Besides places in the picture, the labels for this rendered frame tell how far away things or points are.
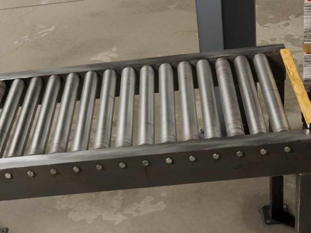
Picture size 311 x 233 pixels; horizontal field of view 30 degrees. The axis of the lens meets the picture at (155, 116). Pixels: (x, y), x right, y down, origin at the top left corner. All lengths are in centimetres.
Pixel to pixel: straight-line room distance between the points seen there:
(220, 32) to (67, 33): 191
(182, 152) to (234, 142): 15
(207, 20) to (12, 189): 124
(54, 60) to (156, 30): 73
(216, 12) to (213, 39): 15
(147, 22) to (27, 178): 264
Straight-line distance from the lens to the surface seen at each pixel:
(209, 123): 169
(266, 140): 161
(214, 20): 251
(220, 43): 254
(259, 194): 262
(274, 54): 204
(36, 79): 206
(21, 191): 173
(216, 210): 256
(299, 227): 184
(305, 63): 244
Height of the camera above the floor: 179
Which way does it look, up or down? 35 degrees down
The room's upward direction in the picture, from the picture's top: 8 degrees counter-clockwise
